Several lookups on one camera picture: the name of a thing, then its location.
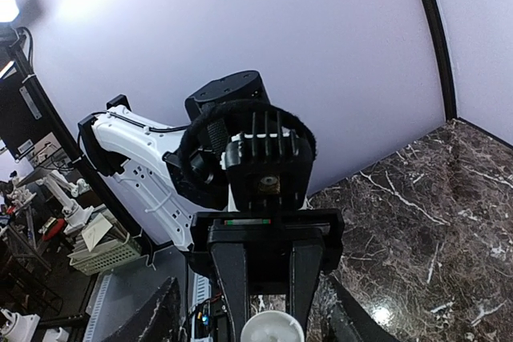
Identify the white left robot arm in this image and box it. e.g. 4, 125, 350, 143
79, 70, 344, 341

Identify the small white-capped glue bottle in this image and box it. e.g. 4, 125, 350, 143
240, 310, 305, 342

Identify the white slotted cable duct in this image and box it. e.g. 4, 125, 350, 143
83, 273, 212, 342

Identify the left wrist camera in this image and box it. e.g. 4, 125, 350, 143
221, 106, 316, 213

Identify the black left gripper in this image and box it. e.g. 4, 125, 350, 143
162, 70, 324, 341

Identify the black frame corner post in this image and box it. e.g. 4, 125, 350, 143
421, 0, 458, 121

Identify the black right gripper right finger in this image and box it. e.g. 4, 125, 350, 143
328, 276, 397, 341

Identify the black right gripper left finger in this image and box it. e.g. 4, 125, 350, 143
103, 277, 181, 342

